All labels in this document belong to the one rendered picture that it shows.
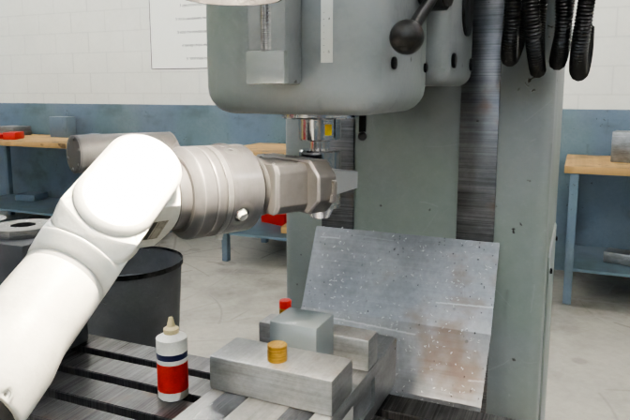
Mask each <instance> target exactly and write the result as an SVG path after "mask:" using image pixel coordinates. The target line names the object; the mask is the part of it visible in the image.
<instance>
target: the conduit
mask: <svg viewBox="0 0 630 420"><path fill-rule="evenodd" d="M504 1H505V3H504V4H505V7H504V8H505V10H504V11H505V12H504V19H503V20H504V22H503V29H502V30H503V31H502V44H501V45H502V46H501V59H502V63H503V64H504V65H505V66H507V67H512V66H514V65H515V64H516V63H517V62H518V60H519V58H520V56H521V54H522V51H523V48H524V45H526V53H527V59H528V66H529V71H530V74H531V75H532V76H533V77H534V78H541V77H542V76H544V75H545V73H546V59H545V58H546V57H545V44H546V43H545V34H546V33H545V32H546V30H545V29H546V26H545V24H546V23H545V21H546V18H547V17H546V16H547V14H546V13H547V7H548V6H547V4H548V0H504ZM595 1H596V0H578V2H577V9H576V11H577V12H576V16H575V19H574V17H573V16H574V15H573V14H574V13H575V12H574V7H575V6H574V5H575V2H576V0H556V1H555V3H556V5H555V9H556V11H555V13H556V14H555V16H556V18H555V20H556V21H555V24H554V25H555V27H554V28H555V30H554V32H555V33H554V38H553V42H552V47H551V51H550V56H549V60H548V62H549V66H550V67H551V68H552V69H554V70H560V69H562V68H564V67H565V65H566V62H567V60H568V56H570V57H569V74H570V76H571V78H572V79H573V80H575V81H577V82H579V81H583V80H584V79H586V78H587V77H588V75H589V72H590V69H591V64H592V60H593V44H594V26H593V14H594V13H593V12H594V8H595V4H596V3H595ZM573 19H574V21H575V22H574V26H572V25H573V23H572V21H573ZM573 27H574V29H572V28H573ZM572 31H573V33H572ZM572 34H573V36H572ZM571 40H572V41H571ZM525 43H526V44H525ZM570 45H571V46H570ZM570 47H571V48H570ZM570 49H571V50H570ZM569 52H570V55H569Z"/></svg>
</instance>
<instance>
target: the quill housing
mask: <svg viewBox="0 0 630 420"><path fill-rule="evenodd" d="M419 6H420V5H419V2H418V0H301V82H300V83H299V84H248V83H247V56H246V53H247V52H248V6H221V5H208V4H206V40H207V77H208V91H209V96H210V98H211V99H212V101H213V102H214V103H215V104H216V105H217V106H218V107H219V108H220V109H221V110H222V111H225V112H228V113H261V114H317V115H371V114H378V113H394V112H402V111H408V110H409V109H411V108H413V107H414V106H415V105H416V104H417V103H418V102H419V101H420V100H421V98H422V96H423V95H424V91H425V81H426V72H428V63H426V46H427V19H426V20H425V21H424V23H423V25H422V28H423V30H424V34H425V38H424V42H423V45H422V46H421V48H420V49H419V50H418V51H417V52H415V53H412V54H400V53H398V52H396V51H395V50H394V49H393V48H392V46H391V44H390V40H389V35H390V31H391V29H392V27H393V26H394V25H395V24H396V23H397V22H399V21H401V20H405V19H411V17H412V16H413V14H414V12H415V11H416V10H417V9H418V7H419Z"/></svg>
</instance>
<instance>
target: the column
mask: <svg viewBox="0 0 630 420"><path fill-rule="evenodd" d="M555 1H556V0H548V2H547V13H546V14H547V16H546V17H547V18H546V21H545V23H546V24H545V26H546V29H545V30H546V32H545V33H546V34H545V43H546V44H545V57H546V58H545V59H546V73H545V75H544V76H542V77H541V78H534V77H533V76H532V75H531V74H530V71H529V66H528V59H527V53H526V45H524V48H523V51H522V54H521V56H520V58H519V60H518V62H517V63H516V64H515V65H514V66H512V67H507V66H505V65H504V64H503V62H502V59H501V46H502V45H501V44H502V36H503V22H504V20H503V19H504V12H505V11H504V10H505V8H504V7H505V4H504V3H505V1H504V0H473V23H472V58H473V61H474V66H473V71H471V77H470V78H469V80H468V81H467V82H465V83H464V84H462V85H461V86H425V91H424V95H423V96H422V98H421V100H420V101H419V102H418V103H417V104H416V105H415V106H414V107H413V108H411V109H409V110H408V111H402V112H387V113H378V114H371V115H367V126H366V132H365V133H366V134H367V138H366V139H365V140H364V141H360V140H359V139H358V134H359V133H360V132H359V115H358V117H357V118H355V119H341V139H340V140H338V141H331V142H330V148H337V149H339V150H340V151H341V152H340V169H341V170H352V171H357V172H358V174H357V188H356V189H353V190H350V191H346V192H343V193H340V207H339V208H337V209H333V211H332V213H331V215H330V217H328V218H312V217H310V216H309V214H306V213H302V212H292V213H286V214H287V298H289V299H291V300H292V308H301V307H302V303H303V297H304V292H305V288H306V282H307V277H308V268H309V262H310V257H311V252H312V247H313V242H314V236H315V232H316V227H317V226H324V227H333V228H341V227H343V228H342V229H353V230H363V231H374V232H383V233H402V234H412V235H423V236H432V237H442V238H453V239H462V240H473V241H483V242H493V243H500V249H499V259H498V269H497V278H496V288H495V297H494V307H493V317H492V326H491V336H490V342H489V350H488V357H487V370H486V378H485V384H484V391H483V398H482V405H481V411H480V413H488V414H493V415H498V416H502V417H507V418H512V419H517V420H545V413H546V397H547V382H548V352H549V336H550V321H551V305H552V290H553V274H554V259H555V243H556V241H558V236H556V228H557V224H556V211H557V196H558V180H559V164H560V149H561V133H562V118H563V87H564V72H565V67H564V68H562V69H560V70H554V69H552V68H551V67H550V66H549V62H548V60H549V56H550V51H551V47H552V42H553V38H554V33H555V32H554V30H555V28H554V27H555V25H554V24H555V21H556V20H555V18H556V16H555V14H556V13H555V11H556V9H555V5H556V3H555ZM302 148H309V141H301V140H299V126H298V119H286V155H291V156H299V150H300V149H302Z"/></svg>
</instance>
